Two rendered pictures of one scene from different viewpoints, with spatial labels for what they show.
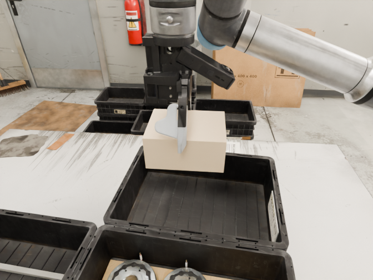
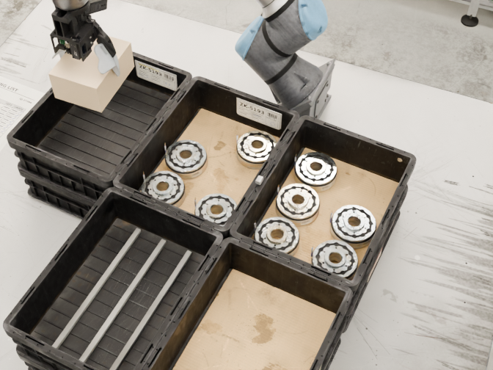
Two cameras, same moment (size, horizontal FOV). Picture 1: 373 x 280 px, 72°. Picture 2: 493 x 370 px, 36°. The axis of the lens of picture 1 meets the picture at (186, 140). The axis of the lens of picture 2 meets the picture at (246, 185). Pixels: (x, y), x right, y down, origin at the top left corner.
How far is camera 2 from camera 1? 1.43 m
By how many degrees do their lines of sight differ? 53
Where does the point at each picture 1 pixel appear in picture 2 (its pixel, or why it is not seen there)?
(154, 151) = (103, 92)
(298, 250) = not seen: hidden behind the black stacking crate
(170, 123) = (105, 60)
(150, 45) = (71, 19)
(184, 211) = (102, 144)
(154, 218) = (97, 169)
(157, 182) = not seen: hidden behind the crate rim
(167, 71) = (80, 28)
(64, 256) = (104, 245)
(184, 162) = (117, 82)
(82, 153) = not seen: outside the picture
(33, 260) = (97, 270)
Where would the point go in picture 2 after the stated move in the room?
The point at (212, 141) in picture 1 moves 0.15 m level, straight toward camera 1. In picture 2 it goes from (125, 49) to (183, 68)
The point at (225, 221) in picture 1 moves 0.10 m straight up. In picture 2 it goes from (130, 116) to (126, 89)
